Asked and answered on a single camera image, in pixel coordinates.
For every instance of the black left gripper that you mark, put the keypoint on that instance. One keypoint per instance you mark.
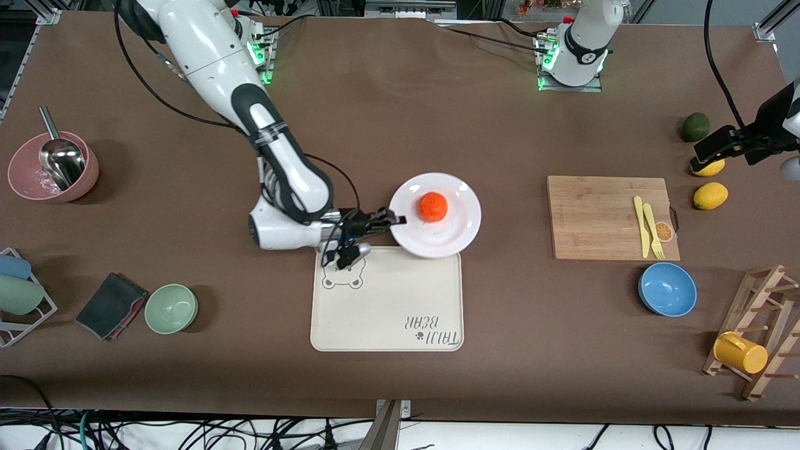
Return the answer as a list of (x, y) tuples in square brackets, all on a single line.
[(752, 139)]

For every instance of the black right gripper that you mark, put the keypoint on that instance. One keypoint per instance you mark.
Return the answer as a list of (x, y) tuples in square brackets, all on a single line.
[(358, 223)]

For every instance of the orange mandarin fruit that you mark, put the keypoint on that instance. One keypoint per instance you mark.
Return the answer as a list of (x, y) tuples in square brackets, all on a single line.
[(432, 207)]

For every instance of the white round plate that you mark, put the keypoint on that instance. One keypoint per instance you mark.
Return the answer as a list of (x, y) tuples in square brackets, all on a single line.
[(450, 237)]

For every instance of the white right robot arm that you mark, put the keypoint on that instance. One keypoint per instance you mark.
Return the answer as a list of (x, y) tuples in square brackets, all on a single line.
[(206, 50)]

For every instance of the yellow lemon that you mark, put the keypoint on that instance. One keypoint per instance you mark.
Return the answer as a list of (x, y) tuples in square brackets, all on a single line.
[(710, 195), (714, 169)]

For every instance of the dark green avocado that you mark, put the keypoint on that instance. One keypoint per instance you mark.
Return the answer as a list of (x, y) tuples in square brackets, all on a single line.
[(695, 127)]

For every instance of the beige bear print tray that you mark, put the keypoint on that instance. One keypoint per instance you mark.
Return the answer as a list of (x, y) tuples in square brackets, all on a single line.
[(387, 306)]

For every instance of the orange slice print disc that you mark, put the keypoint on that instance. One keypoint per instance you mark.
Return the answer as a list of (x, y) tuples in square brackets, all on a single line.
[(664, 232)]

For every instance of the yellow plastic fork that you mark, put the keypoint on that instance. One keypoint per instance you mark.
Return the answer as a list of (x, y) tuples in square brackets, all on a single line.
[(651, 225)]

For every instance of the yellow plastic knife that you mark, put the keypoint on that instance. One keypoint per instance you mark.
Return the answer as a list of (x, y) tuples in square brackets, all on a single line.
[(641, 228)]

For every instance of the wooden cutting board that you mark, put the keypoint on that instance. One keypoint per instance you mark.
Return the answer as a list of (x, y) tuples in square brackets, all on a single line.
[(594, 219)]

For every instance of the blue bowl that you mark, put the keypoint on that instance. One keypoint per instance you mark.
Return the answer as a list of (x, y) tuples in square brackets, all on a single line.
[(667, 289)]

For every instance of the wooden drying rack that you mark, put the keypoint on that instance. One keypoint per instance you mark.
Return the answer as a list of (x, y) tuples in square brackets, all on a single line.
[(759, 294)]

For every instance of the yellow cup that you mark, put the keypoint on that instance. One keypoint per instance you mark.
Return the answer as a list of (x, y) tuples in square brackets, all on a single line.
[(740, 353)]

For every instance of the pale green bowl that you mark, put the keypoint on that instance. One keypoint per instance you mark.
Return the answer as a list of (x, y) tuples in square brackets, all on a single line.
[(170, 309)]

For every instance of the dark grey folded cloth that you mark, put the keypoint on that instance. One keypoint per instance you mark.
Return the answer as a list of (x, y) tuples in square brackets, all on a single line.
[(109, 306)]

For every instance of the metal scoop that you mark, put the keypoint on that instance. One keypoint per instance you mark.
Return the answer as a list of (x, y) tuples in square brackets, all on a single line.
[(62, 164)]

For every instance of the pink bowl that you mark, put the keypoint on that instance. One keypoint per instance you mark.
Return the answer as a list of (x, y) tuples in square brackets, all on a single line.
[(25, 169)]

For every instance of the pale green cup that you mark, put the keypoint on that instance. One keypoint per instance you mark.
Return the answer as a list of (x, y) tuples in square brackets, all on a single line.
[(19, 295)]

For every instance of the light blue cup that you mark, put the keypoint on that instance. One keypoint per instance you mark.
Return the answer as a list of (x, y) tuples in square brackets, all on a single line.
[(14, 267)]

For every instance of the aluminium frame profile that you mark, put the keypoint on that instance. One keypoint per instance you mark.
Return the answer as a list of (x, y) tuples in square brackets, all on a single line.
[(772, 22)]

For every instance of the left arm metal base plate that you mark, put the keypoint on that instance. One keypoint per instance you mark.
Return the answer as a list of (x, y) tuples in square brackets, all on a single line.
[(594, 87)]

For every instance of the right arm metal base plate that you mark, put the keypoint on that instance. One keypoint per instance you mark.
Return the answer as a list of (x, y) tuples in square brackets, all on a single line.
[(270, 62)]

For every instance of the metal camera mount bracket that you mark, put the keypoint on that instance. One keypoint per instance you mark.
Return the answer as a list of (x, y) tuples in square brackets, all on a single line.
[(389, 425)]

